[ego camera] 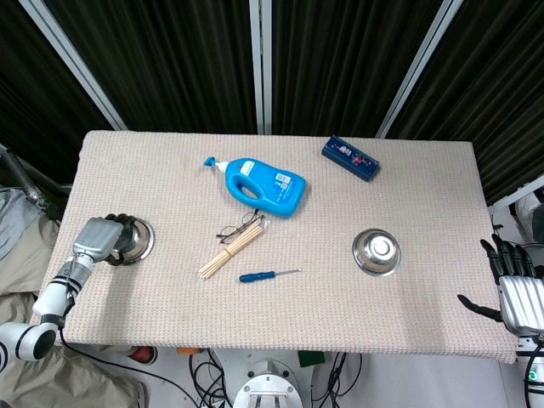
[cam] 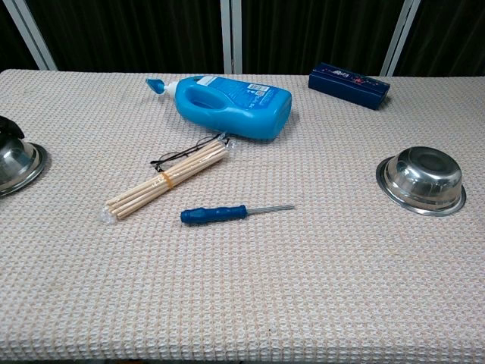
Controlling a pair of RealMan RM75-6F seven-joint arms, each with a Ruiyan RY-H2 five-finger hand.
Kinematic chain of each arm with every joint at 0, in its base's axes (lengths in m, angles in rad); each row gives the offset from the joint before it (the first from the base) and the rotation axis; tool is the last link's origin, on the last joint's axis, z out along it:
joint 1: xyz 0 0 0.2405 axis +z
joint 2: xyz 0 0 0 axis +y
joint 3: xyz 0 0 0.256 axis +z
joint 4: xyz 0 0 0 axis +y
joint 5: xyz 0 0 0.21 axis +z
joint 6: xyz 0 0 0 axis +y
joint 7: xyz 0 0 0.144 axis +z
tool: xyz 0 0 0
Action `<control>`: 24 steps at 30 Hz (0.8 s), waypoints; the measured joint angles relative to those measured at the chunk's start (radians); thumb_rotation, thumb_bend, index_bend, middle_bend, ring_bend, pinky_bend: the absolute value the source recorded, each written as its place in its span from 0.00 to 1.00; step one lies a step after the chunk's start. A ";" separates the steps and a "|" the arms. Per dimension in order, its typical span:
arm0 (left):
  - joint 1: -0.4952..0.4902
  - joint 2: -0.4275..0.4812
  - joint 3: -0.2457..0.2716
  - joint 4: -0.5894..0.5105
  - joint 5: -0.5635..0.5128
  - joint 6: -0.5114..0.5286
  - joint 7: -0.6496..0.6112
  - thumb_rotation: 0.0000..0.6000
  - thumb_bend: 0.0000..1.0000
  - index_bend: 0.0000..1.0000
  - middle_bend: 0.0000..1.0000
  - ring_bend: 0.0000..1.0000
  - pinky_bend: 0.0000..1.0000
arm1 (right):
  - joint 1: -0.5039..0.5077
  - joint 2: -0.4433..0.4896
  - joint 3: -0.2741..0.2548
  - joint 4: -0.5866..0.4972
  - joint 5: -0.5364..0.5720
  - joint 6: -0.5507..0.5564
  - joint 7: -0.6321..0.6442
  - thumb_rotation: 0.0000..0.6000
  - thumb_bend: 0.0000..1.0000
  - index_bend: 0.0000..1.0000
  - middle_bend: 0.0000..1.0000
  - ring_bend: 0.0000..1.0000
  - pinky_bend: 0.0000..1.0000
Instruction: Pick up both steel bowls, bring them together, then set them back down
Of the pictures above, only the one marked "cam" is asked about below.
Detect beige waffle tablecloth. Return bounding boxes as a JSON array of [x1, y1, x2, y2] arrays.
[[0, 68, 485, 364]]

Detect dark blue rectangular box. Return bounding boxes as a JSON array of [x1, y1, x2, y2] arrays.
[[308, 62, 392, 111]]

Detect wooden chopsticks bundle in wrap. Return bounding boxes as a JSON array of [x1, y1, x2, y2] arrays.
[[100, 133, 233, 225]]

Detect black thin-rimmed eyeglasses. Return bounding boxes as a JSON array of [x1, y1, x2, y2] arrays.
[[149, 132, 229, 172]]

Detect white upright frame post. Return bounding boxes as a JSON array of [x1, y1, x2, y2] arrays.
[[231, 0, 244, 75], [220, 0, 233, 75]]

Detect white slanted frame post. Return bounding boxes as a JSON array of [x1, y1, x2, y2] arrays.
[[380, 0, 422, 77], [2, 0, 58, 71]]

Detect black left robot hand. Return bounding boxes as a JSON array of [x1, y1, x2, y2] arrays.
[[0, 115, 26, 140]]

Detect blue handled screwdriver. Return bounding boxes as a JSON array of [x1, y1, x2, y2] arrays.
[[180, 203, 296, 228]]

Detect metal bowl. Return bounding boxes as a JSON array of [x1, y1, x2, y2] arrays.
[[375, 146, 468, 218], [0, 135, 49, 198]]

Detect blue detergent bottle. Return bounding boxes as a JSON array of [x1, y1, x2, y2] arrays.
[[145, 74, 293, 143]]

